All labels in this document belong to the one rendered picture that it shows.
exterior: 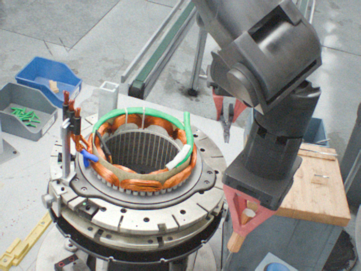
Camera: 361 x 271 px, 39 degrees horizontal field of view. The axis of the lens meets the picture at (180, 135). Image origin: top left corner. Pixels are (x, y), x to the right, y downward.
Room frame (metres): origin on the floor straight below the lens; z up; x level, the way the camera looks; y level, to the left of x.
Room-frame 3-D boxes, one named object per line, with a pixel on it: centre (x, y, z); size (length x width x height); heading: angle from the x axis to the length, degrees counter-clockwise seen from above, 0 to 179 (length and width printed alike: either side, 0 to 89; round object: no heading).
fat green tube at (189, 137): (0.70, -0.01, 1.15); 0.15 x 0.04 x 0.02; 172
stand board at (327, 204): (0.76, -0.23, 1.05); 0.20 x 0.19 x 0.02; 1
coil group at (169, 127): (0.76, 0.04, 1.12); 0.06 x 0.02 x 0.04; 82
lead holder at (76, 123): (0.63, 0.17, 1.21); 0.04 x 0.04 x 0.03; 82
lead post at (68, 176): (0.60, 0.17, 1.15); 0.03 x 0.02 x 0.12; 164
